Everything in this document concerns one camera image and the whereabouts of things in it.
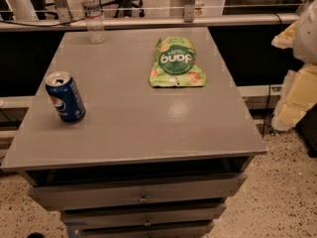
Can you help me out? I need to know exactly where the grey metal railing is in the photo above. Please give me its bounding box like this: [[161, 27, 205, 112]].
[[1, 0, 314, 31]]

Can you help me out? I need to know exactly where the green Dang snack bag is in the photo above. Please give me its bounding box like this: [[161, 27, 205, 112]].
[[150, 37, 207, 87]]

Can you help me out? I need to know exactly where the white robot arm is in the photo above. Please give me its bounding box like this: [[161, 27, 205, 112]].
[[271, 0, 317, 131]]

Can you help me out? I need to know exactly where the clear plastic water bottle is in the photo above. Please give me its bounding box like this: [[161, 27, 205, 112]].
[[80, 0, 104, 44]]

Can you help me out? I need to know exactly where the blue Pepsi soda can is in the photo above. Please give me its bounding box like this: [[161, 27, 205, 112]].
[[46, 71, 85, 123]]

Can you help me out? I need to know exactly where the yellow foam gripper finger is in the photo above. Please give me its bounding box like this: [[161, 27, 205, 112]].
[[271, 21, 298, 49], [271, 63, 317, 131]]

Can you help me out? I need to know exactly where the black cable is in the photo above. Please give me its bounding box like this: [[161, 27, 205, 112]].
[[261, 13, 284, 139]]

